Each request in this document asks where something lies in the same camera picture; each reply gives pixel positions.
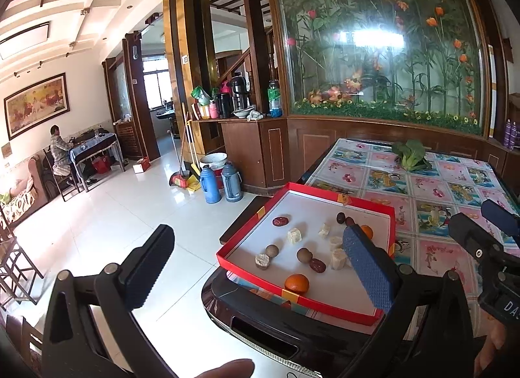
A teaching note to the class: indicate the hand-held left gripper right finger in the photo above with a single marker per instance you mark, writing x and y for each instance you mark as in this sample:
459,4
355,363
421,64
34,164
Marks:
367,268

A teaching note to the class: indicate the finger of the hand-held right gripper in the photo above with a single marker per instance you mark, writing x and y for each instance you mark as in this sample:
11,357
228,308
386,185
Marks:
499,215
467,231

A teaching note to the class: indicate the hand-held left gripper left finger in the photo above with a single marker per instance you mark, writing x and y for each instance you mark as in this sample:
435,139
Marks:
148,266

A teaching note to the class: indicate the small orange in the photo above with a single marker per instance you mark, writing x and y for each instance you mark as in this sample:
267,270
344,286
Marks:
368,231
296,283

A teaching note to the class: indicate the red cardboard tray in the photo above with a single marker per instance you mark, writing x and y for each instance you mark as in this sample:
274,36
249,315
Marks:
325,292

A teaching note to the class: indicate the brown longan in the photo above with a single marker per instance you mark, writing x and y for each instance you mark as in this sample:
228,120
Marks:
271,251
304,256

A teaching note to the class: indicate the person's right hand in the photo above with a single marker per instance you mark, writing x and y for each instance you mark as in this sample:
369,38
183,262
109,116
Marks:
487,357

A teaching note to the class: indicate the person's left hand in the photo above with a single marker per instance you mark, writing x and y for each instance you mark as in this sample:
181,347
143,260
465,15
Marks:
227,368

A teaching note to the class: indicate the printed plastic tablecloth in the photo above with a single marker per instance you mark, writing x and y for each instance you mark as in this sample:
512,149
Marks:
414,199

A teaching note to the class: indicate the purple spray can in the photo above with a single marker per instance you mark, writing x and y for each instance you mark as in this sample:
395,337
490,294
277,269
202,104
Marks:
507,133
514,135

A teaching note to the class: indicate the red dustpan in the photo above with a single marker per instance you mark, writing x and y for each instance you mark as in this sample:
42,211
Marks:
180,179

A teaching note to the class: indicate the green bok choy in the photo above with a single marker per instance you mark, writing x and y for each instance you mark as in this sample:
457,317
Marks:
412,154

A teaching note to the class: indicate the small red white box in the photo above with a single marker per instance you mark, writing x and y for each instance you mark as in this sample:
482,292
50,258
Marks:
141,165

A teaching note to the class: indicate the blue thermos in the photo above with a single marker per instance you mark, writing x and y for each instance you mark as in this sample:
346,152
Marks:
210,185

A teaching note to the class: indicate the red basket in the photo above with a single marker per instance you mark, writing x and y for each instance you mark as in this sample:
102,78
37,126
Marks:
101,165

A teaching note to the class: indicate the grey thermos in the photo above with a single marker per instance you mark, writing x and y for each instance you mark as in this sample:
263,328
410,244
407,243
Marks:
232,183

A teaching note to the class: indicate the white basin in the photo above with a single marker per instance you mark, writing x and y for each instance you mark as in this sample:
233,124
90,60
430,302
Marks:
213,158

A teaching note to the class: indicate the broom and dustpan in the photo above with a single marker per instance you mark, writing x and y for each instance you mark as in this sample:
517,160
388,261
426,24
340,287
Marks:
191,146

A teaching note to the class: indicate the small metal-legged table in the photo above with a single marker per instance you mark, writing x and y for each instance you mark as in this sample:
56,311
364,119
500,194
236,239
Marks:
95,148

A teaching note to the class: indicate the wooden chair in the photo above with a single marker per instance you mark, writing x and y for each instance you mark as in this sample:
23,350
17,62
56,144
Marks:
16,264
22,345

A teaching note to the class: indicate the patterned sofa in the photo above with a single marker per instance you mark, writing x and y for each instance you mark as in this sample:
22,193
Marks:
20,195

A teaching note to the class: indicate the wooden cabinet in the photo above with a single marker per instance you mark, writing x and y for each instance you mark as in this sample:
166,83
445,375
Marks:
276,150

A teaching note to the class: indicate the pink bottle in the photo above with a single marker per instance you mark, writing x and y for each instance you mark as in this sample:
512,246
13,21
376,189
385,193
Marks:
213,111

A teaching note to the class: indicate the black thermos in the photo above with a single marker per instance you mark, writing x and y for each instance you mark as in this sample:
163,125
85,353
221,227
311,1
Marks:
222,105

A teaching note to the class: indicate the green snack bag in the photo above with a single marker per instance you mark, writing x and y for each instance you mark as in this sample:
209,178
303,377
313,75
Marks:
201,95

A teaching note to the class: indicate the white bowl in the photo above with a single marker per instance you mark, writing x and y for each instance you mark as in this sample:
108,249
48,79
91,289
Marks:
243,113

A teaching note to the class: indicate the grey rag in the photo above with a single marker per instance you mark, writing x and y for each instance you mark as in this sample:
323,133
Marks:
255,115

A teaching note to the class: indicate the green water bottle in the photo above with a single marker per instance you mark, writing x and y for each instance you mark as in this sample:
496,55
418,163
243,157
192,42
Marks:
275,99

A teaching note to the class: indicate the black coffee pot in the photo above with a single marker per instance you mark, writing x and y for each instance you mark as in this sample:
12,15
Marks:
239,91

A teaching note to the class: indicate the framed painting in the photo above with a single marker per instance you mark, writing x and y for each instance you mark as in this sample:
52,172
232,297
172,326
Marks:
36,103

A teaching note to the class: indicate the glass panel with artificial flowers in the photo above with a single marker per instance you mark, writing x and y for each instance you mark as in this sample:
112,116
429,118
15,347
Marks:
365,36

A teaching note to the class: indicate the wide wooden pillar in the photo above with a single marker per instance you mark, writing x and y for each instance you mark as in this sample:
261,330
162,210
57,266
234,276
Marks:
187,49

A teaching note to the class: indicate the rectangular ceiling lamp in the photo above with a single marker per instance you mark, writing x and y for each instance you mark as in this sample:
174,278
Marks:
24,38

